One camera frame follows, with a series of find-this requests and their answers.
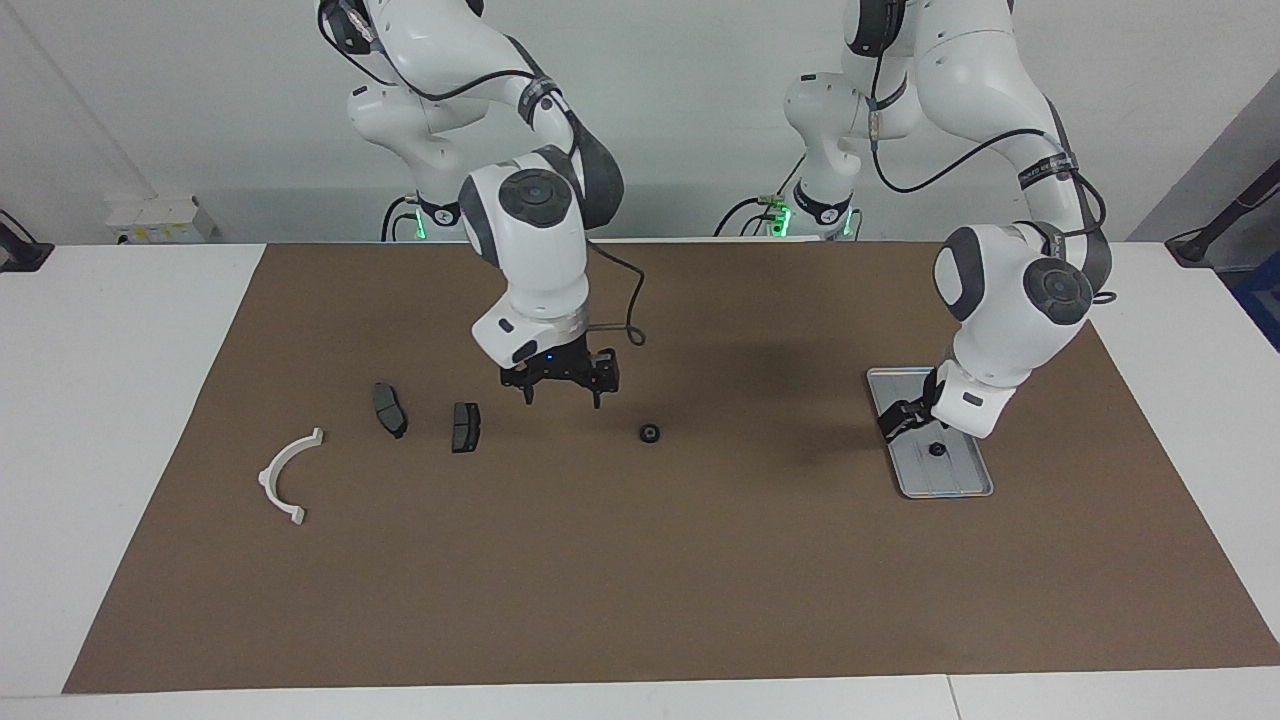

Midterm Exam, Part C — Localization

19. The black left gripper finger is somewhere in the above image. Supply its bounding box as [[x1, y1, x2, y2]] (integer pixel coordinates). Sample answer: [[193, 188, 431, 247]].
[[877, 399, 927, 442]]

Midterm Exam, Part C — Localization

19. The silver metal tray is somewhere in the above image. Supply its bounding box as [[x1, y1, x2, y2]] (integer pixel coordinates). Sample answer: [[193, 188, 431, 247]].
[[866, 366, 995, 500]]

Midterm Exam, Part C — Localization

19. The curved grey brake pad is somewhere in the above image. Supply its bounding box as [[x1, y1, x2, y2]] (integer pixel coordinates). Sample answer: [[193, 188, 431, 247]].
[[371, 382, 409, 441]]

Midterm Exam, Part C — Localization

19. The brown table mat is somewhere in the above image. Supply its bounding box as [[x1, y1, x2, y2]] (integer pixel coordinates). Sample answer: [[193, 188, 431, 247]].
[[62, 240, 1280, 694]]

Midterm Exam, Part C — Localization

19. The blue box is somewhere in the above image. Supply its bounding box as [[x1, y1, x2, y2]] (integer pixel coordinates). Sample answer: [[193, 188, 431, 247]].
[[1232, 250, 1280, 353]]

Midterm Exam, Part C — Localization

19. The white power strip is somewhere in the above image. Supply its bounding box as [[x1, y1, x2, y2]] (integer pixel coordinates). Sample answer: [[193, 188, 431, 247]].
[[105, 195, 219, 245]]

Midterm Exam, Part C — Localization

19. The black table clamp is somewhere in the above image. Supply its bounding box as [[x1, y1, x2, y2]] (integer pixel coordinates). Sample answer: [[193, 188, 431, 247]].
[[0, 208, 54, 273]]

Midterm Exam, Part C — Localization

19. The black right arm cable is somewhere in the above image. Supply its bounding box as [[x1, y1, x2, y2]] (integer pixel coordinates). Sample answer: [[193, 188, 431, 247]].
[[318, 0, 648, 347]]

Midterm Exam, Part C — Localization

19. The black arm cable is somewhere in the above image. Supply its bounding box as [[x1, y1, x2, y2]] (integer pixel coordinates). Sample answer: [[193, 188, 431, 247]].
[[318, 0, 648, 347], [868, 50, 1116, 301]]

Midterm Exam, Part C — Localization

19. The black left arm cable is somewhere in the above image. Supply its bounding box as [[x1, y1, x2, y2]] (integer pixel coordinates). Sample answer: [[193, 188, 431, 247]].
[[868, 50, 1116, 301]]

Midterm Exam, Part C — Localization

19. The white curved plastic bracket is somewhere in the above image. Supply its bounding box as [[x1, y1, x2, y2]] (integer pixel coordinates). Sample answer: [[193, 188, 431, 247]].
[[257, 427, 326, 527]]

